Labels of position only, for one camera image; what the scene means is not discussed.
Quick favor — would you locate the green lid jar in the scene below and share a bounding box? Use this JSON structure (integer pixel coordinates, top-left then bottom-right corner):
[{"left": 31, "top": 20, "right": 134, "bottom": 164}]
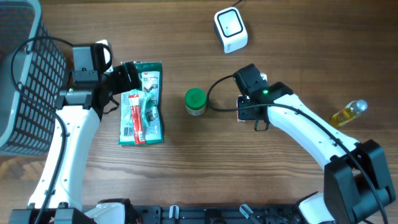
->
[{"left": 185, "top": 88, "right": 206, "bottom": 116}]

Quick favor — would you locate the red tissue pack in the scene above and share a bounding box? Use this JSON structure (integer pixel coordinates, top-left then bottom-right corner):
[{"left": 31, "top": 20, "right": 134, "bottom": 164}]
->
[{"left": 236, "top": 111, "right": 246, "bottom": 123}]

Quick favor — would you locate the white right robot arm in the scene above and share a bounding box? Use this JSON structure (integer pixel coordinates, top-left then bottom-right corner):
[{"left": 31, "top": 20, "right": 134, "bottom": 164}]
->
[{"left": 232, "top": 64, "right": 396, "bottom": 223}]

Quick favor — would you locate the red stick packet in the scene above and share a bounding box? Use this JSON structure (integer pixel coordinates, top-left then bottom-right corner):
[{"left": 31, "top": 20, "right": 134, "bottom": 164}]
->
[{"left": 129, "top": 94, "right": 146, "bottom": 144}]

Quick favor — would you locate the grey mesh basket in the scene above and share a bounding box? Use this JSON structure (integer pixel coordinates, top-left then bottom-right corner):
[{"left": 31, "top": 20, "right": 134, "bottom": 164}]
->
[{"left": 1, "top": 1, "right": 68, "bottom": 156}]

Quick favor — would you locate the green 3M package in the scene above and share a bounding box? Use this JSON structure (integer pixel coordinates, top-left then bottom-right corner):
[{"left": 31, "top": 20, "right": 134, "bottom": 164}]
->
[{"left": 119, "top": 62, "right": 164, "bottom": 146}]

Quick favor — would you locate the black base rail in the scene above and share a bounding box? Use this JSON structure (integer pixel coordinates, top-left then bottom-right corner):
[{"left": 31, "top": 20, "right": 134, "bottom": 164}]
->
[{"left": 132, "top": 204, "right": 307, "bottom": 224}]

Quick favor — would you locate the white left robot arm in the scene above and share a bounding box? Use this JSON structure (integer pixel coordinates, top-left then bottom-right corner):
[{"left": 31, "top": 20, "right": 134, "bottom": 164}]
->
[{"left": 9, "top": 43, "right": 141, "bottom": 223}]

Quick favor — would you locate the yellow liquid bottle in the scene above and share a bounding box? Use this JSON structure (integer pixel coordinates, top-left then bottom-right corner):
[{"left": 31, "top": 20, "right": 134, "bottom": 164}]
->
[{"left": 329, "top": 100, "right": 368, "bottom": 128}]

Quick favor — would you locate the teal plastic packet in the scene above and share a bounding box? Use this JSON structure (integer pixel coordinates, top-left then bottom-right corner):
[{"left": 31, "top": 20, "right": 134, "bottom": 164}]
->
[{"left": 130, "top": 90, "right": 154, "bottom": 127}]

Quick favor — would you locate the white barcode scanner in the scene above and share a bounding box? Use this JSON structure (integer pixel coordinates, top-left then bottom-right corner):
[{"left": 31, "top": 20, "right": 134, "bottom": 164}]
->
[{"left": 214, "top": 7, "right": 248, "bottom": 54}]

